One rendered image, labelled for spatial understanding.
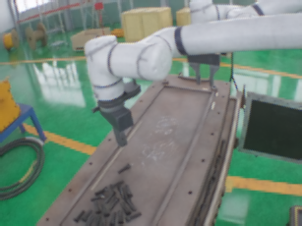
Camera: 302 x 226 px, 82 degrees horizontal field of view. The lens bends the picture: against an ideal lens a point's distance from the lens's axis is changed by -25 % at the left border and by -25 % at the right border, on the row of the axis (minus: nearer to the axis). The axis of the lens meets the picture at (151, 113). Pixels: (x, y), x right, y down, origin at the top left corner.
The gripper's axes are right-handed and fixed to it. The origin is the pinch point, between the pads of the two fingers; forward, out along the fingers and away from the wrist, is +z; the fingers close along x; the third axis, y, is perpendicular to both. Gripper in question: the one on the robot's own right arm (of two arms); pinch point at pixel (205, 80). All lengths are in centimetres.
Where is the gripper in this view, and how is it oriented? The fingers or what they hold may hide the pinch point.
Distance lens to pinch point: 91.3
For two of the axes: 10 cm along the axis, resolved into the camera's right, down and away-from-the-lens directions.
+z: 1.1, 8.1, 5.7
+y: 4.1, -5.6, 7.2
